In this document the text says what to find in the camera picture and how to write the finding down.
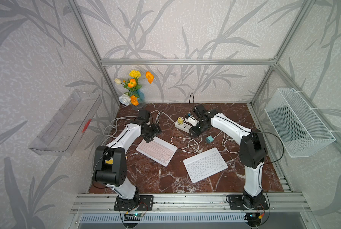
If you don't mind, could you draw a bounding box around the teal charger plug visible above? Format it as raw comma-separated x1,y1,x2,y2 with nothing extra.
205,135,214,144

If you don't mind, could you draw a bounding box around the pink wireless keyboard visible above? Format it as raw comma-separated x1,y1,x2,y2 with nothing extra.
136,137,177,167

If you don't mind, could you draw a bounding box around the white charging cable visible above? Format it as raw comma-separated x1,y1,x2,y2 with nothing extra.
213,131,242,155

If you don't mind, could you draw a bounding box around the white wireless keyboard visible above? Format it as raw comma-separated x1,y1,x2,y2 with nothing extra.
183,148,228,183

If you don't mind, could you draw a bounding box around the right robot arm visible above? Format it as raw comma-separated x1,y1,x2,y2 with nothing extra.
185,104,267,198

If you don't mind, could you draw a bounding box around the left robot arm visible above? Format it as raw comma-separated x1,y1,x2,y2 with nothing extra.
92,110,161,201

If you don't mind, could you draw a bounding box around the yellow charger plug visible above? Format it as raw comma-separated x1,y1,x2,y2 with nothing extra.
177,117,184,125

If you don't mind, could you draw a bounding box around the flower bouquet in vase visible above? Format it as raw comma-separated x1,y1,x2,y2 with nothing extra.
114,70,146,111

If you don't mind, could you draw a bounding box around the yellow work glove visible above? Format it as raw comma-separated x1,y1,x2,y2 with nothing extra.
105,157,113,165

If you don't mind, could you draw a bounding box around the power strip white cord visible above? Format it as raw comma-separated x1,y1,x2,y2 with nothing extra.
100,110,177,151

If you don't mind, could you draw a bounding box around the pink keyboard charging cable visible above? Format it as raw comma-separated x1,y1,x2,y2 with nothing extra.
170,135,203,155

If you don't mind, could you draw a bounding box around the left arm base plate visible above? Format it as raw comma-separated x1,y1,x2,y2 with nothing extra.
114,195,154,212

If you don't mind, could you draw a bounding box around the clear plastic wall shelf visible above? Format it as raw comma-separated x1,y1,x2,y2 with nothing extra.
28,89,102,156

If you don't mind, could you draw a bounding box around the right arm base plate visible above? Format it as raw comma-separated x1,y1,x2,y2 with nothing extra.
226,192,269,210

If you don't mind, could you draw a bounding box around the white wire mesh basket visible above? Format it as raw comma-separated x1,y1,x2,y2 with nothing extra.
265,88,336,158

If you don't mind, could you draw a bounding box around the aluminium front rail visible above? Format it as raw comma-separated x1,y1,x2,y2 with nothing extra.
70,192,311,214

